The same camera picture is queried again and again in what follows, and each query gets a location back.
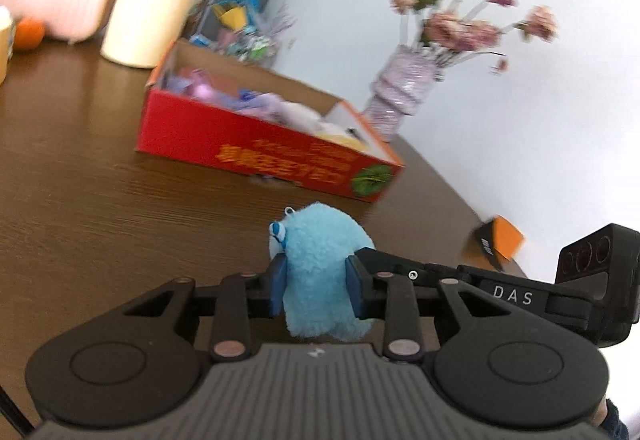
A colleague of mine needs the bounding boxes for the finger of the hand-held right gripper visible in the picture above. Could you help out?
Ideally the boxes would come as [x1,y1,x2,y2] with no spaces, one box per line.
[356,247,463,282]

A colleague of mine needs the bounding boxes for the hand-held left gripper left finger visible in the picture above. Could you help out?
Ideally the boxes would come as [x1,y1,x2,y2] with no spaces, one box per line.
[120,254,291,363]

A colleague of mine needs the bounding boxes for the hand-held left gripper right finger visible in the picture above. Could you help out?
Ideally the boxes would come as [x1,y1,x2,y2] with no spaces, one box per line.
[345,254,506,363]

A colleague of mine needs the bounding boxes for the light blue plush toy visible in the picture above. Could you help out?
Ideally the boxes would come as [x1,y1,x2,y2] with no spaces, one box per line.
[267,201,376,341]

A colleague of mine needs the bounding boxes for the red cardboard box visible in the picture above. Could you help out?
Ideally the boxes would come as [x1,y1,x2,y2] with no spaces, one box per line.
[134,39,405,203]

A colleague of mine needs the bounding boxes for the yellow white plush toy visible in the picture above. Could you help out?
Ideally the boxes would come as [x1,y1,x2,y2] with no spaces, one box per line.
[315,120,367,147]

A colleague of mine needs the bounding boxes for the lilac plush toy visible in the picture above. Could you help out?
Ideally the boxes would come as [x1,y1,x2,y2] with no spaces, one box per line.
[235,92,287,120]

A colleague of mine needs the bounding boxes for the pink purple cloth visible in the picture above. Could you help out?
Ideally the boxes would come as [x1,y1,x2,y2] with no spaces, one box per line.
[177,68,236,104]

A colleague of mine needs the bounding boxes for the person's right forearm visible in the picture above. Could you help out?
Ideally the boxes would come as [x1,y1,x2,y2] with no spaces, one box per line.
[592,397,632,440]

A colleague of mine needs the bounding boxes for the orange black small box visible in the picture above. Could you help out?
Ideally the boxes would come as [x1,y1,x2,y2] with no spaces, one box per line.
[460,215,526,273]

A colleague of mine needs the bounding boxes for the lilac glitter vase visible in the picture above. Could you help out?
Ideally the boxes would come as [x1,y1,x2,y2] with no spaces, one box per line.
[362,45,443,141]

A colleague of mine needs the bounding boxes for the pink artificial flower bouquet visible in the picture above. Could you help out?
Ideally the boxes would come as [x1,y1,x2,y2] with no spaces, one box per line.
[377,0,558,76]

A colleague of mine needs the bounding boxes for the orange fruit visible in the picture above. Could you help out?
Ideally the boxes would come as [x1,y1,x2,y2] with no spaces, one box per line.
[12,17,46,52]

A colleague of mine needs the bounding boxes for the yellow mug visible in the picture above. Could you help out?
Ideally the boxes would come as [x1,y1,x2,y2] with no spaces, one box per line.
[0,5,14,86]

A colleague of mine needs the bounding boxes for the cluttered wire rack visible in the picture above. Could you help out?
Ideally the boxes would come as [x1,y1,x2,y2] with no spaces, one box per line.
[190,0,301,71]

